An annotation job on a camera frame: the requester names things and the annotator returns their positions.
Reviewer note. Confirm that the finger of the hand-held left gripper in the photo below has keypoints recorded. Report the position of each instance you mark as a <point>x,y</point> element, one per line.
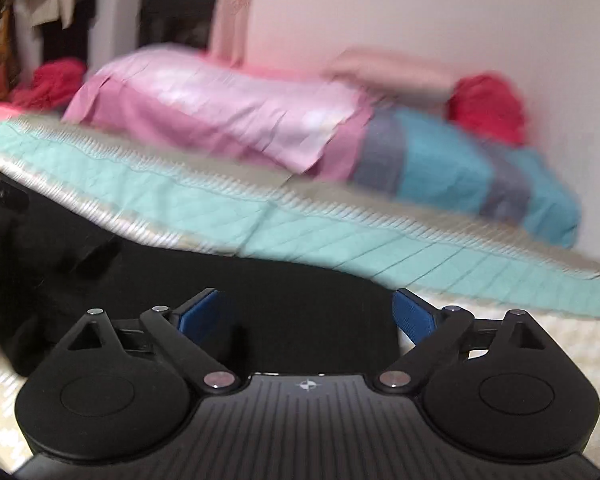
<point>2,190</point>

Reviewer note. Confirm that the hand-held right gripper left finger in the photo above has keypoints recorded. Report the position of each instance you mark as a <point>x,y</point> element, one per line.
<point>197,312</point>

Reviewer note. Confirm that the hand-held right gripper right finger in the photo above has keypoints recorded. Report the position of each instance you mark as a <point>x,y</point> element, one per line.
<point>415,315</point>

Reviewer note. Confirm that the black pants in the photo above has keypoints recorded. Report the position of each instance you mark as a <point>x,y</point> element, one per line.
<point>260,300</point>

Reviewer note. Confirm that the teal and white quilted blanket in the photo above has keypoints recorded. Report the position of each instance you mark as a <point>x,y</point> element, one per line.
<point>360,240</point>

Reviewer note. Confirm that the red cloth bundle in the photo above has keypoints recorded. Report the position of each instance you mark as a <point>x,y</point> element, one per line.
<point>490,107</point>
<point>52,82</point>

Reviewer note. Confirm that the teal and grey striped blanket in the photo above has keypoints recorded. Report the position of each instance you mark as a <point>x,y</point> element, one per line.
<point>455,170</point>

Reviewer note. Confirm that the pink folded blanket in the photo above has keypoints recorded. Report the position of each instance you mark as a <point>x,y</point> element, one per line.
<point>215,105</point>

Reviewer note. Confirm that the pale pink pillow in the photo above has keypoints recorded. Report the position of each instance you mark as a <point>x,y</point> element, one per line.
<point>395,72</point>

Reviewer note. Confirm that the pale pink hanging cloth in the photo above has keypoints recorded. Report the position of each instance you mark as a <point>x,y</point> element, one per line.
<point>235,5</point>

